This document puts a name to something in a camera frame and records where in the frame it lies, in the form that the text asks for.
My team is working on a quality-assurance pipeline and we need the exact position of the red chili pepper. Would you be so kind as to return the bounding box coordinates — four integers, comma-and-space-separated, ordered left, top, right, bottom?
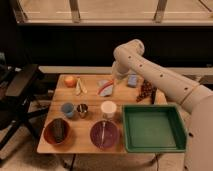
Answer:
98, 80, 114, 94

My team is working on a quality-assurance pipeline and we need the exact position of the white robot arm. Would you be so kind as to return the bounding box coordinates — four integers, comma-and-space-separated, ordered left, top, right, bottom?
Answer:
112, 39, 213, 171

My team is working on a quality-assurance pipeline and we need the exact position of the white paper cup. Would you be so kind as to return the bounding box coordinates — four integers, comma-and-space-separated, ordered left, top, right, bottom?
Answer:
101, 101, 117, 119

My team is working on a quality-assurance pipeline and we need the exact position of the small metal cup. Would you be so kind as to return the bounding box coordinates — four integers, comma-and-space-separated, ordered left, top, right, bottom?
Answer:
77, 104, 88, 118

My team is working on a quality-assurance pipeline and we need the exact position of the blue plastic cup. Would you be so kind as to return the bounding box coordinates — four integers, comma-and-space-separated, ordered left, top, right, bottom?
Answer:
61, 103, 74, 118

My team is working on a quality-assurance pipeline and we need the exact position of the pale banana peel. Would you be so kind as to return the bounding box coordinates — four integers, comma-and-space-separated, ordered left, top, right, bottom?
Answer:
75, 78, 87, 95

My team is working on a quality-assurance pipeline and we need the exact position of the orange fruit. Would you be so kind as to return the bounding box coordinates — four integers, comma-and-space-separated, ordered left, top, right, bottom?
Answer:
64, 76, 77, 88

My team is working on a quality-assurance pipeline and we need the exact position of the purple bowl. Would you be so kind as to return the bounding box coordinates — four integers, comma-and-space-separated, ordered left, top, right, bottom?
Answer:
90, 120, 120, 149

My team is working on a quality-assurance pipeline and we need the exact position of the green plastic tray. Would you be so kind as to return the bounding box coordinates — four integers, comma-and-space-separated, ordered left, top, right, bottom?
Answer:
122, 105, 187, 153

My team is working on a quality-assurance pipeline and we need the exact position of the dark object in bowl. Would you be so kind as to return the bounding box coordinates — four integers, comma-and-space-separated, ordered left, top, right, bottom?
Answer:
52, 118, 65, 143

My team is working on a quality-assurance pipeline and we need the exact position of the orange bowl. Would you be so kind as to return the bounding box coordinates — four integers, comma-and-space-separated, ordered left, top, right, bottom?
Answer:
44, 118, 70, 146

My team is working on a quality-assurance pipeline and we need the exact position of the black office chair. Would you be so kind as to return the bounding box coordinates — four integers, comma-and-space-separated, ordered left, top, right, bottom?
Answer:
0, 52, 48, 150

